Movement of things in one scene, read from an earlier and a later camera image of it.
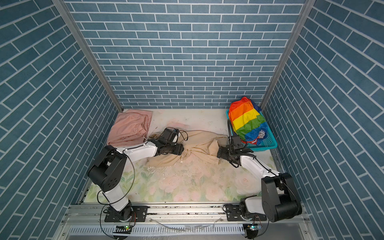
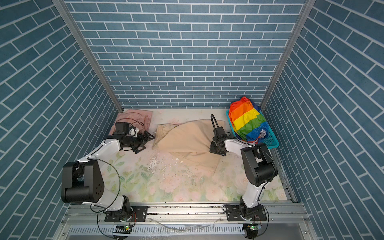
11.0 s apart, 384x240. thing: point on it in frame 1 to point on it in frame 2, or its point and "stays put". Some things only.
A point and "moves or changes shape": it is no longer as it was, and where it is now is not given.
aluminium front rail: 183,222 stays put
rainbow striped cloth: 248,121 stays put
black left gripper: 179,149 to 142,141
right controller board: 251,230 stays put
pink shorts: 130,127 stays put
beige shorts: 196,144 moves or changes shape
